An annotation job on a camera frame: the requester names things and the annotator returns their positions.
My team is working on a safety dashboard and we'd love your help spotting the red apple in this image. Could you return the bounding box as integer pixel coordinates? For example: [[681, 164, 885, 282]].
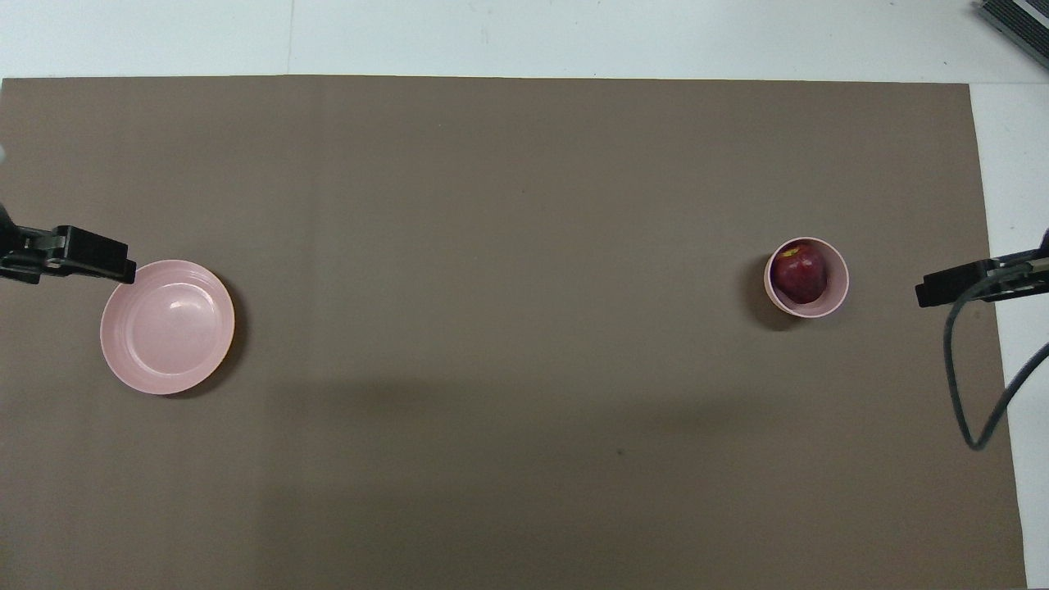
[[770, 242, 828, 304]]

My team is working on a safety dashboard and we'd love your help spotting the pink plate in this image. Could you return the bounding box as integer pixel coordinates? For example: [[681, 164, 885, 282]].
[[100, 260, 236, 396]]

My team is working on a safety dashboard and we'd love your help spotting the pink bowl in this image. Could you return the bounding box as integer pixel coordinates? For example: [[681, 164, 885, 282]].
[[764, 237, 850, 319]]

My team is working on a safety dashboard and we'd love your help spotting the grey ribbed metal case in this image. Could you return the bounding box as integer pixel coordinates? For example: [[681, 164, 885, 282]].
[[978, 0, 1049, 71]]

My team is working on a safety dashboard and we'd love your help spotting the brown paper mat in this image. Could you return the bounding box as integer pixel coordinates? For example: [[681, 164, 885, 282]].
[[0, 76, 1028, 590]]

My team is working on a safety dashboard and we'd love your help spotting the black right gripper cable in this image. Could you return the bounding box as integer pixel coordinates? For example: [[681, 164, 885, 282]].
[[942, 264, 1049, 451]]

